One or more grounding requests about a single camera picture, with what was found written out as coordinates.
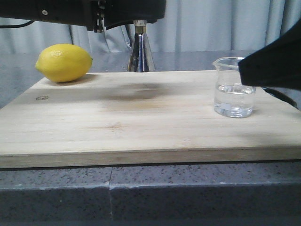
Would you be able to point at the yellow lemon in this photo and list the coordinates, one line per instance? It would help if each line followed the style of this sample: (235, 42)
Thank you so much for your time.
(64, 62)

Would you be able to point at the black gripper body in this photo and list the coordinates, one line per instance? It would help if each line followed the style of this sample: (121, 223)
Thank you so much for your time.
(95, 15)

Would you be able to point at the steel double jigger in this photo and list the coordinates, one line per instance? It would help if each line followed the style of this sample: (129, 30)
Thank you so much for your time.
(140, 60)

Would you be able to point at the light wooden cutting board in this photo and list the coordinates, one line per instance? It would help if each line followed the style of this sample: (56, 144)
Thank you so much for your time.
(135, 118)

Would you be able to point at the glass beaker with clear liquid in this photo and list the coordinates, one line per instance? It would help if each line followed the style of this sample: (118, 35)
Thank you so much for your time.
(231, 97)

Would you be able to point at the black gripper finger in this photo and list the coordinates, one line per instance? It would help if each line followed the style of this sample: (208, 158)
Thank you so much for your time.
(277, 64)

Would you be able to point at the grey curtain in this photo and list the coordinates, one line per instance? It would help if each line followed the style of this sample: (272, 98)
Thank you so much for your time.
(188, 26)

